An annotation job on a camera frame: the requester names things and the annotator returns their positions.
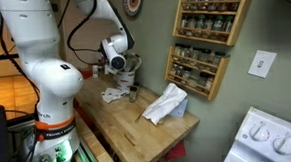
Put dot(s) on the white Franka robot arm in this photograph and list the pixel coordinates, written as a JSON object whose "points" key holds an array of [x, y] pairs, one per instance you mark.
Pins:
{"points": [[45, 73]]}

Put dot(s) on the white utensil crock red fish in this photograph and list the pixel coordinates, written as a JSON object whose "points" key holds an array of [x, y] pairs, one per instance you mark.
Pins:
{"points": [[126, 80]]}

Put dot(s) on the small glass jar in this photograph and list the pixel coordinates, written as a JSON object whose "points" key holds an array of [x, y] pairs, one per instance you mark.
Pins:
{"points": [[133, 95]]}

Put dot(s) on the metal tongs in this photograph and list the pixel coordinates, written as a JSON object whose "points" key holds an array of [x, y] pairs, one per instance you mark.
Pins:
{"points": [[134, 61]]}

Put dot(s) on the small white towel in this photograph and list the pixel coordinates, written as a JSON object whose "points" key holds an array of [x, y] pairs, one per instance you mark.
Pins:
{"points": [[113, 93]]}

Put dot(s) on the pale blue paper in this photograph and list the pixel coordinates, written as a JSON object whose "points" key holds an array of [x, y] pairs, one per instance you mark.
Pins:
{"points": [[182, 109]]}

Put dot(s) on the white shaker with black spade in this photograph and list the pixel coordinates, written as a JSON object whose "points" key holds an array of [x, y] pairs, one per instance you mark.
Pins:
{"points": [[95, 72]]}

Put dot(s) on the wooden spice rack small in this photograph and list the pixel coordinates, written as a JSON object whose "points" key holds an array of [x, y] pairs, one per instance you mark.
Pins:
{"points": [[198, 70]]}

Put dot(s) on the red silicone trivet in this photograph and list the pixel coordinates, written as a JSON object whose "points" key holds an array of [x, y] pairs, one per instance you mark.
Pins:
{"points": [[87, 74]]}

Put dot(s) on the red cloth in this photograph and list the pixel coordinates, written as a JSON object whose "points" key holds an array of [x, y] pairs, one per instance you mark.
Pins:
{"points": [[176, 151]]}

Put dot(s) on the wooden spice rack large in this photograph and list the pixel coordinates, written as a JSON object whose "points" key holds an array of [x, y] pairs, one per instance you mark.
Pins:
{"points": [[215, 17]]}

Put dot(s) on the white stove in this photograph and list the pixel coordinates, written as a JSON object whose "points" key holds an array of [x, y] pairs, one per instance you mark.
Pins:
{"points": [[269, 141]]}

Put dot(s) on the round decorative wall plate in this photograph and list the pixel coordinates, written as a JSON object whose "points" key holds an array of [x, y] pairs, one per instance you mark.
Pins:
{"points": [[133, 1]]}

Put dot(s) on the white light switch plate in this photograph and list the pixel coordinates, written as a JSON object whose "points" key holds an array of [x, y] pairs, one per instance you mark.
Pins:
{"points": [[262, 64]]}

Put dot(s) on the black camera stand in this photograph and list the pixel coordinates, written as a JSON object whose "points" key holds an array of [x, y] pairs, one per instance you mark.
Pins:
{"points": [[0, 58]]}

